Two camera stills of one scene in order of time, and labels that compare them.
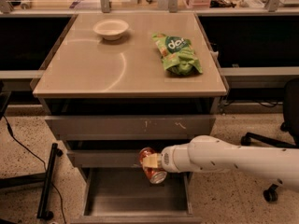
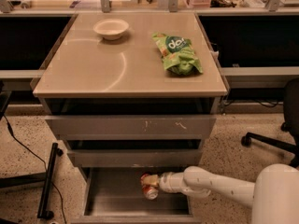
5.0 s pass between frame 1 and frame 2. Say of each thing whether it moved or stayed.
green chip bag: stayed
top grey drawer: stayed
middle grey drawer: stayed
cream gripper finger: moved
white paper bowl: stayed
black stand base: stayed
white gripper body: moved
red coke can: moved
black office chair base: stayed
